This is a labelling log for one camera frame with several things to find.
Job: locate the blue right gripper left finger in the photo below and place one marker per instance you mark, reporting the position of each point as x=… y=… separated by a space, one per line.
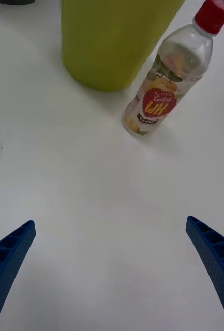
x=5 y=266

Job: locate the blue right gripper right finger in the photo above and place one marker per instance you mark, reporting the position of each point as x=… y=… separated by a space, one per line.
x=217 y=256

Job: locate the clear bottle with red cap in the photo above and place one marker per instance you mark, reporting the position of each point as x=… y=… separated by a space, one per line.
x=168 y=85

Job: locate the yellow-green plastic bin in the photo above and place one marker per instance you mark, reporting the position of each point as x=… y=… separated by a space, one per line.
x=109 y=44

